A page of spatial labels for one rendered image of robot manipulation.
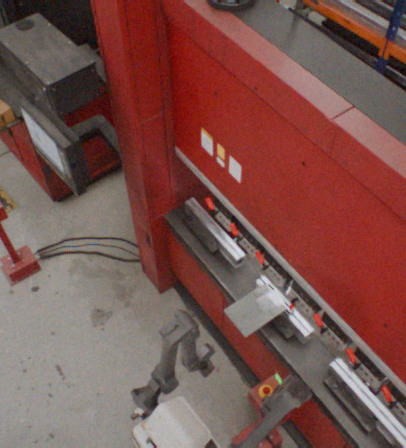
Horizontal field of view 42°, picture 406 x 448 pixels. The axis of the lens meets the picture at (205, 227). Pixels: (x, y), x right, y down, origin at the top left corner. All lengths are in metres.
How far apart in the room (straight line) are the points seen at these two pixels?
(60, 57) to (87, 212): 2.07
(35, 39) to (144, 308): 2.01
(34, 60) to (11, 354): 2.10
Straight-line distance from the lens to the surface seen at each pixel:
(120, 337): 3.79
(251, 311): 2.71
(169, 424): 2.11
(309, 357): 2.78
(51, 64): 2.52
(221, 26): 2.02
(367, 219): 1.80
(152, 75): 2.48
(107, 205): 4.42
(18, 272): 4.11
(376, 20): 3.73
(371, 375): 2.40
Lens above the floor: 3.41
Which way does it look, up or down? 54 degrees down
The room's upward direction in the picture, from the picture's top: straight up
